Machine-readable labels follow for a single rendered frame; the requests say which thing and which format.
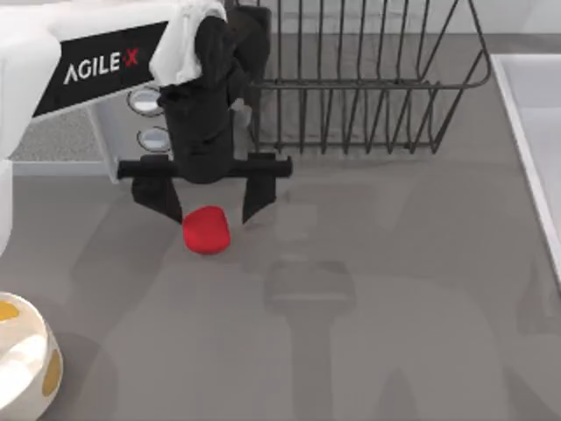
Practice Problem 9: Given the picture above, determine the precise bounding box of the round silver microwave knob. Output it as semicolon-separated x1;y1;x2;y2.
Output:
136;125;170;153
126;87;163;117

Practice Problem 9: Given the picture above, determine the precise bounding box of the red rounded object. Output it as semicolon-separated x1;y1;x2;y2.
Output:
181;204;231;256

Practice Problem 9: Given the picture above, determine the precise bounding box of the white bowl with yellow dots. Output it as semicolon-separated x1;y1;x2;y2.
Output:
0;290;65;418

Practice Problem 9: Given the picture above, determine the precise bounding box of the dark wire dish rack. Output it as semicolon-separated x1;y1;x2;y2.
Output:
227;0;491;157

